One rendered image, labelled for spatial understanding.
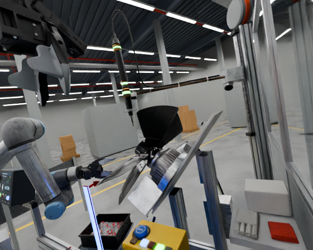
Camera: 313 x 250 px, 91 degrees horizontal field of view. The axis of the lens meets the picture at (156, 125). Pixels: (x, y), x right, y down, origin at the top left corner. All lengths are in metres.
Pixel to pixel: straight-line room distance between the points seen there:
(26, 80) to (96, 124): 6.64
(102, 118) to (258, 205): 6.65
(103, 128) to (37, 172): 6.30
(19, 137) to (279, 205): 1.15
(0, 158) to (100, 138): 6.11
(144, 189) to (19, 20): 0.79
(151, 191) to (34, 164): 0.55
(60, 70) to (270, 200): 0.90
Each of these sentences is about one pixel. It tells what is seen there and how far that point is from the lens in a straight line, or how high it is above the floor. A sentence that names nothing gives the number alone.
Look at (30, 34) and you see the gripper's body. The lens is 0.36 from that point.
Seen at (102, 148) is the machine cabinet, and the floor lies 0.43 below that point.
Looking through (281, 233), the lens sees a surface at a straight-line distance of 0.84.
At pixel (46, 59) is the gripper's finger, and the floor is 1.53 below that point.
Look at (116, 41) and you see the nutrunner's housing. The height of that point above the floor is 1.83.
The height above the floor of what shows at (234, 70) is 1.56.
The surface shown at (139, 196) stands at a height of 1.00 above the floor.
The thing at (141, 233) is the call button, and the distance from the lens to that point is 0.54.
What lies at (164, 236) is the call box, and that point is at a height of 1.07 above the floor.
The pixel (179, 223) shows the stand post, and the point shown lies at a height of 0.73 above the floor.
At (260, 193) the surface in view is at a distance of 0.90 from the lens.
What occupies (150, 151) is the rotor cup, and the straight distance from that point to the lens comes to 0.93.
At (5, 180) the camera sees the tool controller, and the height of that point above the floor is 1.20.
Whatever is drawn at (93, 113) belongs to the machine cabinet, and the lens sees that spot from 7.02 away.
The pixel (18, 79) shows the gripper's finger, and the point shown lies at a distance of 0.40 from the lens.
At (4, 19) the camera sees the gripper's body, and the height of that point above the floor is 1.59.
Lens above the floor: 1.41
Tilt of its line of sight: 4 degrees down
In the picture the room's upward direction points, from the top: 11 degrees counter-clockwise
